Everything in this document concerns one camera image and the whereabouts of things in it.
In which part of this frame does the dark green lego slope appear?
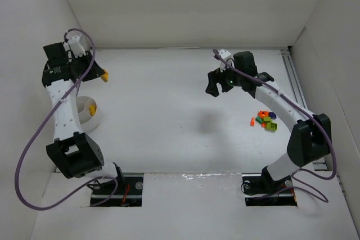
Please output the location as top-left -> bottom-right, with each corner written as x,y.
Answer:
255,116 -> 264,124

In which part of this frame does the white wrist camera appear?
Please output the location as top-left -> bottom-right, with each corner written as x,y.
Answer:
213,49 -> 233,72
63,34 -> 89,58

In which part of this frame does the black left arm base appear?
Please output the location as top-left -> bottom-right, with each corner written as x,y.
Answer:
88,174 -> 143,207

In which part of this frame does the yellow curved lego brick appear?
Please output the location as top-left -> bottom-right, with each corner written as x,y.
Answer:
101,69 -> 109,83

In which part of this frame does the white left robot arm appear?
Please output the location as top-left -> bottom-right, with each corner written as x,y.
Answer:
42,35 -> 106,179

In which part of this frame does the yellow long lego brick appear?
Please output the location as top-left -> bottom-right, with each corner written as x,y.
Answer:
88,105 -> 97,116

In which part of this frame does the orange round lego piece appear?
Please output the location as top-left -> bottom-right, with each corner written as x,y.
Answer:
258,111 -> 269,119

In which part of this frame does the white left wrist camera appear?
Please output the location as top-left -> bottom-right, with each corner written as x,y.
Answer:
63,34 -> 89,58

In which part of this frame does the dark blue lego brick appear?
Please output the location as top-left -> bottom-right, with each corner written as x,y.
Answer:
268,112 -> 277,119

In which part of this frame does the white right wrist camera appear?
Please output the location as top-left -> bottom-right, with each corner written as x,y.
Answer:
213,49 -> 233,72

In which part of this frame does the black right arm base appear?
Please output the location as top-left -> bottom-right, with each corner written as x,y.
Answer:
240,174 -> 298,207

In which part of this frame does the aluminium rail at table edge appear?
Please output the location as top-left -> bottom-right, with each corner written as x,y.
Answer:
280,48 -> 307,108

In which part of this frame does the lime green lego brick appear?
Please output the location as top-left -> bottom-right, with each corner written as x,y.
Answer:
263,117 -> 277,132

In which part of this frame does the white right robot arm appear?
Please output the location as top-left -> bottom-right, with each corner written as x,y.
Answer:
205,49 -> 335,194

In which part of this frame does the white divided round container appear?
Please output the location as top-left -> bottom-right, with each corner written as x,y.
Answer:
76,96 -> 102,133

